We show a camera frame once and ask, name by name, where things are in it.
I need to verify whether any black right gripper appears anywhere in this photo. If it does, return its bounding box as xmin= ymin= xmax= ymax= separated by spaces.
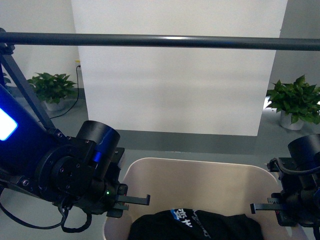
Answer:
xmin=250 ymin=156 xmax=320 ymax=227

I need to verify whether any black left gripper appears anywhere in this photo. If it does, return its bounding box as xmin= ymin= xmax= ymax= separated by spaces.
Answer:
xmin=90 ymin=147 xmax=151 ymax=217

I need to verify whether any beige plastic laundry hamper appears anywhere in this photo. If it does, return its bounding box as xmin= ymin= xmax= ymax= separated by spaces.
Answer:
xmin=102 ymin=157 xmax=307 ymax=240

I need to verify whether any black printed t-shirt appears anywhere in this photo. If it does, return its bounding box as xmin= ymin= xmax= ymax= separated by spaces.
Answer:
xmin=127 ymin=208 xmax=264 ymax=240

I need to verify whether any right potted green plant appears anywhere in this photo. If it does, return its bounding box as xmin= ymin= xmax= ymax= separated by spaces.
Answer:
xmin=266 ymin=75 xmax=320 ymax=131

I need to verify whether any potted green plant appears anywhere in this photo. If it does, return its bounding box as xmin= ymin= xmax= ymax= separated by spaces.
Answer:
xmin=266 ymin=75 xmax=320 ymax=131
xmin=27 ymin=72 xmax=76 ymax=112

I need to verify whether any left potted green plant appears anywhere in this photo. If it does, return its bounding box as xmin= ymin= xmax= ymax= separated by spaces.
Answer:
xmin=27 ymin=72 xmax=76 ymax=112

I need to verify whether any dark left rack leg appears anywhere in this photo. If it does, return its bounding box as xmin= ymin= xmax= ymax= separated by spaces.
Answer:
xmin=0 ymin=43 xmax=56 ymax=129

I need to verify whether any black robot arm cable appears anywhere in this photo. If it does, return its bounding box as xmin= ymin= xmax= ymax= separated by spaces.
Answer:
xmin=0 ymin=172 xmax=93 ymax=233

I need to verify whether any black power cable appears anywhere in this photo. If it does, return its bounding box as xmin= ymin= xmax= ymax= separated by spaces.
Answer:
xmin=48 ymin=64 xmax=81 ymax=120

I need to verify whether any dark metal hanger rail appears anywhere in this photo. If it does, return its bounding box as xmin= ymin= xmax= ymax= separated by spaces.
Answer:
xmin=0 ymin=31 xmax=320 ymax=52

